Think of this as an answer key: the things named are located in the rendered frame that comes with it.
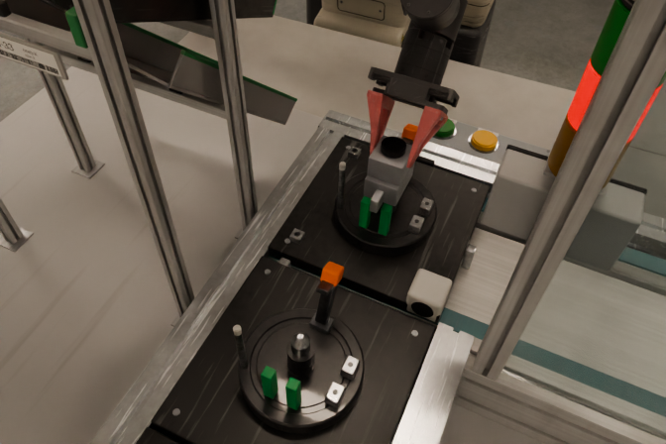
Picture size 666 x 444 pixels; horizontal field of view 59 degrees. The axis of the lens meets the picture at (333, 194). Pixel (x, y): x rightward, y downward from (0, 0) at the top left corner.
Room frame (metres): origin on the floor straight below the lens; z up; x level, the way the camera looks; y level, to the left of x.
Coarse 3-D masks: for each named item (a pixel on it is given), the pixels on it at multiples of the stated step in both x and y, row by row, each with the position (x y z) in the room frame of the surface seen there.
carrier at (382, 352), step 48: (240, 288) 0.40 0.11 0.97; (288, 288) 0.40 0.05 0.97; (336, 288) 0.40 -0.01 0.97; (240, 336) 0.28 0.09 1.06; (288, 336) 0.32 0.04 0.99; (336, 336) 0.33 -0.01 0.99; (384, 336) 0.34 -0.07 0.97; (192, 384) 0.27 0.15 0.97; (240, 384) 0.26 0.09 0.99; (288, 384) 0.24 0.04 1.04; (336, 384) 0.26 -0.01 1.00; (384, 384) 0.28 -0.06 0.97; (192, 432) 0.22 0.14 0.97; (240, 432) 0.22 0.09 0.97; (288, 432) 0.22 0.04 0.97; (336, 432) 0.22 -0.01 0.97; (384, 432) 0.23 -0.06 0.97
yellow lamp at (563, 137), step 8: (568, 120) 0.34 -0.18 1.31; (568, 128) 0.34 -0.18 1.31; (560, 136) 0.34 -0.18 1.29; (568, 136) 0.33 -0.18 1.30; (560, 144) 0.34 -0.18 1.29; (568, 144) 0.33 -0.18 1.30; (552, 152) 0.35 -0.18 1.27; (560, 152) 0.33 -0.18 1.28; (552, 160) 0.34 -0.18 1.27; (560, 160) 0.33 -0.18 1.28; (552, 168) 0.33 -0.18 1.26
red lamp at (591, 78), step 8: (584, 72) 0.35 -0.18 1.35; (592, 72) 0.34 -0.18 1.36; (584, 80) 0.34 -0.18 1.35; (592, 80) 0.33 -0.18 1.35; (584, 88) 0.34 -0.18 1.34; (592, 88) 0.33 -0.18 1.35; (576, 96) 0.34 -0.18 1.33; (584, 96) 0.33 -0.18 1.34; (592, 96) 0.33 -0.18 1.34; (576, 104) 0.34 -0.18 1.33; (584, 104) 0.33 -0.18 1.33; (568, 112) 0.35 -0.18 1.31; (576, 112) 0.34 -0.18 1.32; (584, 112) 0.33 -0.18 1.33; (576, 120) 0.33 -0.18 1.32; (576, 128) 0.33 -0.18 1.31
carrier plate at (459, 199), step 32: (352, 160) 0.63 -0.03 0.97; (320, 192) 0.56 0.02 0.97; (448, 192) 0.57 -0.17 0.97; (480, 192) 0.57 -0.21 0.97; (288, 224) 0.50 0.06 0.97; (320, 224) 0.50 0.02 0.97; (448, 224) 0.51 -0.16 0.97; (288, 256) 0.45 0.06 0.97; (320, 256) 0.45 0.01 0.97; (352, 256) 0.45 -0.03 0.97; (384, 256) 0.45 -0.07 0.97; (416, 256) 0.46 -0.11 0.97; (448, 256) 0.46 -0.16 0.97; (352, 288) 0.41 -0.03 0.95; (384, 288) 0.40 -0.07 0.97
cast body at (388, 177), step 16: (384, 144) 0.51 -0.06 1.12; (400, 144) 0.51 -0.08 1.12; (384, 160) 0.49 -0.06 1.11; (400, 160) 0.49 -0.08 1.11; (368, 176) 0.49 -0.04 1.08; (384, 176) 0.48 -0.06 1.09; (400, 176) 0.48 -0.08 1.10; (368, 192) 0.48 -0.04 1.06; (384, 192) 0.47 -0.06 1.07; (400, 192) 0.48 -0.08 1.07
